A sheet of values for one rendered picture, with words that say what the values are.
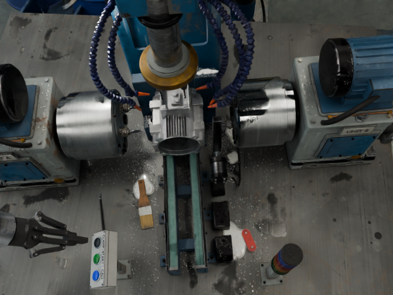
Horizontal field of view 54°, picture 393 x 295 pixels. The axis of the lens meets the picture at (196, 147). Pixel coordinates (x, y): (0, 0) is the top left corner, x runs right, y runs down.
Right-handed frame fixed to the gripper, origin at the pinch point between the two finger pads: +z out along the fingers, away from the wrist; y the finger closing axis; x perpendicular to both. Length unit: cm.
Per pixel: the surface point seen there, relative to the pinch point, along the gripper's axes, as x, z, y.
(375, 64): -87, 40, 39
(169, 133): -21.6, 20.5, 34.6
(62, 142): 7.1, -2.5, 34.5
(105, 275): -3.3, 8.8, -10.6
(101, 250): -1.8, 8.3, -2.7
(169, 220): -8.1, 32.9, 9.1
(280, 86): -57, 39, 45
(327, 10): -48, 177, 185
